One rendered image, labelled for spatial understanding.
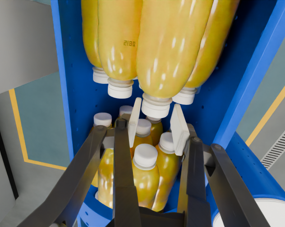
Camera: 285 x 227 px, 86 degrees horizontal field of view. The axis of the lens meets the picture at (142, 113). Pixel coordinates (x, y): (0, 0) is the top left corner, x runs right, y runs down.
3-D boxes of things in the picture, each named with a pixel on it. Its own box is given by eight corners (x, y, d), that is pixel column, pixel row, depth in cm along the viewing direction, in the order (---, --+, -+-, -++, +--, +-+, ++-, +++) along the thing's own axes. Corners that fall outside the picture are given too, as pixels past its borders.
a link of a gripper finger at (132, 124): (132, 148, 16) (125, 147, 16) (139, 116, 22) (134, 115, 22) (135, 124, 15) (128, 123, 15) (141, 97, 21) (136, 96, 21)
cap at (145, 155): (137, 169, 24) (138, 161, 23) (131, 152, 27) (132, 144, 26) (159, 165, 25) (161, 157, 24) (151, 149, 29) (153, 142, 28)
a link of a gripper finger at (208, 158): (191, 151, 13) (224, 156, 13) (182, 122, 18) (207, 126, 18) (186, 163, 14) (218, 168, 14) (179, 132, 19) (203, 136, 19)
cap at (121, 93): (129, 80, 26) (128, 89, 27) (107, 79, 25) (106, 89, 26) (135, 88, 23) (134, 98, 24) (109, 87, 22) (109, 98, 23)
